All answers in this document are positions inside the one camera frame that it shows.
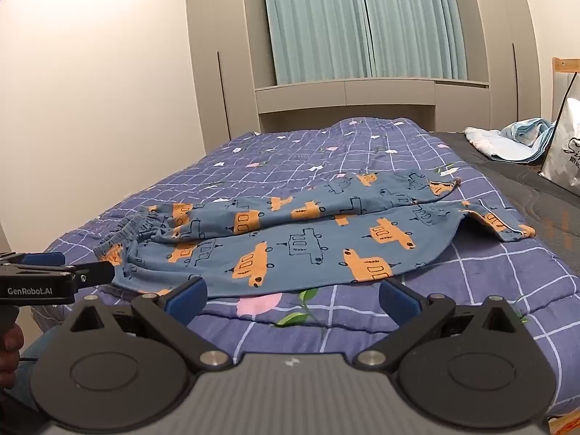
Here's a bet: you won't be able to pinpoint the wooden chair frame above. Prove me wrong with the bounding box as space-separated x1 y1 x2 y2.
550 56 580 121

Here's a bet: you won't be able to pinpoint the white printed shopping bag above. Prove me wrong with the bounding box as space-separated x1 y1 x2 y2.
537 71 580 192

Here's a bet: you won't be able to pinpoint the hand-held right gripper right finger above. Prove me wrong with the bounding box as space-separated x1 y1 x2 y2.
353 277 529 370

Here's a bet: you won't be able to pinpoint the crumpled white and blue cloth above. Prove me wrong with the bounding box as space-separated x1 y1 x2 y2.
464 118 557 165

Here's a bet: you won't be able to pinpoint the person's left hand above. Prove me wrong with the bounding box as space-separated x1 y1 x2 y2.
0 324 24 389

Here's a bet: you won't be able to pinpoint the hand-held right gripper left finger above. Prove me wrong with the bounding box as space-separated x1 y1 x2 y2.
59 276 234 371

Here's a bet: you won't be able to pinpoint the blue pants with orange cars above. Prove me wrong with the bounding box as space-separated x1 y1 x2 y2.
93 170 538 301

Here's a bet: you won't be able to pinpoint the grey tall wardrobe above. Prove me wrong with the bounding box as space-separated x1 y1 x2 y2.
434 0 543 136
183 0 264 156

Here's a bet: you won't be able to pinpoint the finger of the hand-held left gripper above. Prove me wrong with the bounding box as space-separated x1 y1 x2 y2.
72 260 117 288

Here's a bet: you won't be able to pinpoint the dark grey bed mattress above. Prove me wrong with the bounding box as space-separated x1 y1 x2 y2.
428 130 580 282

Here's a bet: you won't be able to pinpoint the purple checked floral blanket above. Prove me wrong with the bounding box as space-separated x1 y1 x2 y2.
22 117 580 420

